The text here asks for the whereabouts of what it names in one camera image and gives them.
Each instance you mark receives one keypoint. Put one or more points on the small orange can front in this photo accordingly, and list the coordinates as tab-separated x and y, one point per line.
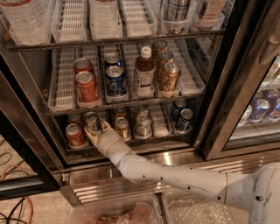
75	135

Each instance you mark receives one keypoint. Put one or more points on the orange soda can front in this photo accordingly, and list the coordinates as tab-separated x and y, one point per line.
87	87

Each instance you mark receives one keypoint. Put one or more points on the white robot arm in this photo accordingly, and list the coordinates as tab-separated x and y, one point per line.
258	193

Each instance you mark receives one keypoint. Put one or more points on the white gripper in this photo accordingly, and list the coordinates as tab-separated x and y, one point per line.
111	143

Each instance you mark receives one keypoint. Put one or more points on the striped can top shelf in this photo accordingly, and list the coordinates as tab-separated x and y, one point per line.
175	15

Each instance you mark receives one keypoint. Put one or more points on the iced tea bottle white cap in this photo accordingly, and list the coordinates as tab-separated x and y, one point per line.
144	71

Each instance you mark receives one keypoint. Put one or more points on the blue soda can rear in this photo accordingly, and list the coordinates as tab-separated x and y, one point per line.
112	59

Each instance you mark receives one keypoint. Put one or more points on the small orange can rear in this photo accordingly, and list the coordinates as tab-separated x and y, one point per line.
76	118

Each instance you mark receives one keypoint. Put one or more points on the small blue can rear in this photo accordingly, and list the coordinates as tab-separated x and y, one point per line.
177	106

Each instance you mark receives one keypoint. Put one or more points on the open glass fridge door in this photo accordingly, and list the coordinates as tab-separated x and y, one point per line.
19	129

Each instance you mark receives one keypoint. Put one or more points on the blue soda can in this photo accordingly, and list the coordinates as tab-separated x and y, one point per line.
115	81
112	59

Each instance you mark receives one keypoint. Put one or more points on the pale green can front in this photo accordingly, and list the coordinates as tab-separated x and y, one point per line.
143	126

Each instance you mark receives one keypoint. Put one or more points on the pale green can rear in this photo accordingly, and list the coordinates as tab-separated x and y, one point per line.
141	110

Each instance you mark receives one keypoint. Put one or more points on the small gold can rear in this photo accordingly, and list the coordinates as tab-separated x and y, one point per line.
119	112

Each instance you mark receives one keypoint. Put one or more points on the blue soda can front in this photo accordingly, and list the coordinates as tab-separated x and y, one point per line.
115	81

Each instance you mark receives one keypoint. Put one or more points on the small blue can front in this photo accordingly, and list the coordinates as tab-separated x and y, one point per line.
184	120

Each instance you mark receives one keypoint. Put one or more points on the pale green can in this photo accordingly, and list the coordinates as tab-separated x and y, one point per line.
141	110
143	126

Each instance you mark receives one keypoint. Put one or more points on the labelled bottle top shelf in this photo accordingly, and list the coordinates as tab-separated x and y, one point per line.
207	13

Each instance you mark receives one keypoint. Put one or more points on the small blue can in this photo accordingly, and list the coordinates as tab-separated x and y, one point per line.
184	120
177	106

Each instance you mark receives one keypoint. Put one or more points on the gold can middle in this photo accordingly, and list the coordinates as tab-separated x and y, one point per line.
162	58

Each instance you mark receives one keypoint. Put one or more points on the blue can behind glass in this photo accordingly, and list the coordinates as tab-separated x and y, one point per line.
259	108

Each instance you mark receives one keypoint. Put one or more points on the orange soda can rear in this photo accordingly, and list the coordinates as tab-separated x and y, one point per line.
83	64

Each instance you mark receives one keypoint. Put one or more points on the small orange can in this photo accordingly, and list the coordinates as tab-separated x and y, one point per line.
75	135
76	118

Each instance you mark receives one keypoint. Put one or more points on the large clear water bottle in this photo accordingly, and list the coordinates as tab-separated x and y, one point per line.
29	20

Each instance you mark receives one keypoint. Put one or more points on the small gold can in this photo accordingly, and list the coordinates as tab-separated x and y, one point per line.
122	128
119	112

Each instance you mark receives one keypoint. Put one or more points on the silver blue redbull can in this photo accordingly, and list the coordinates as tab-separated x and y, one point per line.
92	122

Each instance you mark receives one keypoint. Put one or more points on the clear bin with bubble wrap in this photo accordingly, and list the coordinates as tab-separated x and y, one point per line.
185	208

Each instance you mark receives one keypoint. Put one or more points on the right glass fridge door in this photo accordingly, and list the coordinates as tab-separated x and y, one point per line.
238	129

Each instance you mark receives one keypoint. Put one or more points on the small gold can front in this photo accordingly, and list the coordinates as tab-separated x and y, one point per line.
122	128

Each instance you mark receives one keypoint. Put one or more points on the orange soda can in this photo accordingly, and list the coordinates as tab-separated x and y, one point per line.
87	87
83	64

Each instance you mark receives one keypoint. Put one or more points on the clear bin with meat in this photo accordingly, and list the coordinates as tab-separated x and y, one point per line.
133	209

